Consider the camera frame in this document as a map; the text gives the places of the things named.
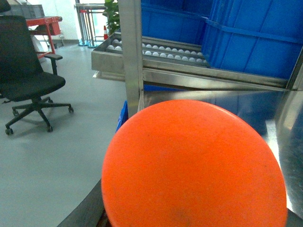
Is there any orange cylindrical capacitor 4680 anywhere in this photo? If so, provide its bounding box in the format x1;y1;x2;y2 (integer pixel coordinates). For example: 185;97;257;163
101;100;287;227

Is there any blue bin under table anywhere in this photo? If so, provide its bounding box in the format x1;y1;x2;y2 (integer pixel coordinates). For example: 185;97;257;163
116;101;128;132

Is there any stainless steel roller rack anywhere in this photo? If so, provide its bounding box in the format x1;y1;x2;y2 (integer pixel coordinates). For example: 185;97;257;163
91;0;303;114

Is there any orange traffic cone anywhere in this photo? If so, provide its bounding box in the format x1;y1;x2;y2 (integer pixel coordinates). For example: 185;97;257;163
103;26;108;40

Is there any rear blue plastic crate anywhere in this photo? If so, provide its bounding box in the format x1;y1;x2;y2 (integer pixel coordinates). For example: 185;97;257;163
141;0;213;45

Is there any green potted plant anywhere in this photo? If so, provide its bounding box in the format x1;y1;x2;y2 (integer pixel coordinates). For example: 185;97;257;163
104;0;120;35

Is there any large blue plastic crate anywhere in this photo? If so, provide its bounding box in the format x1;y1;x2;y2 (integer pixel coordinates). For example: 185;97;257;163
202;0;303;79

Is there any black office chair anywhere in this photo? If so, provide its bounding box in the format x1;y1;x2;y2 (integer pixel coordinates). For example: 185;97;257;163
0;15;74;135

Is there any red metal frame table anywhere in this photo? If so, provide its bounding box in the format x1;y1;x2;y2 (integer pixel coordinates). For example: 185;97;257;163
26;16;62;59

